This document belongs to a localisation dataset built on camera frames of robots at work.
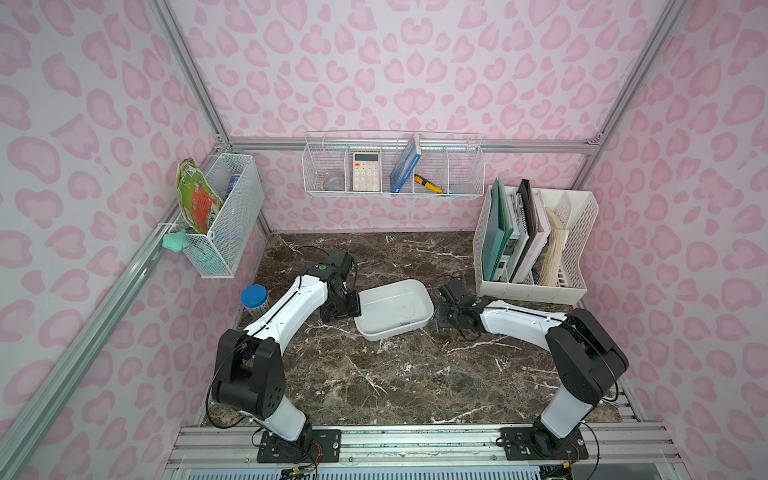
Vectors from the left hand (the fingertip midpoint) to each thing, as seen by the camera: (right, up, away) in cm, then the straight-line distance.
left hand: (349, 309), depth 87 cm
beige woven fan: (+62, +21, +3) cm, 66 cm away
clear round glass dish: (-6, +38, +9) cm, 40 cm away
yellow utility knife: (+24, +39, +11) cm, 47 cm away
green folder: (+41, +22, -7) cm, 47 cm away
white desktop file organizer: (+74, +31, +14) cm, 81 cm away
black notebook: (+51, +28, -1) cm, 58 cm away
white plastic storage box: (+13, -2, +11) cm, 17 cm away
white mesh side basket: (-30, +16, -14) cm, 37 cm away
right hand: (+28, -3, +7) cm, 29 cm away
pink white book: (+55, +23, -2) cm, 60 cm away
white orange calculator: (+4, +42, +8) cm, 43 cm away
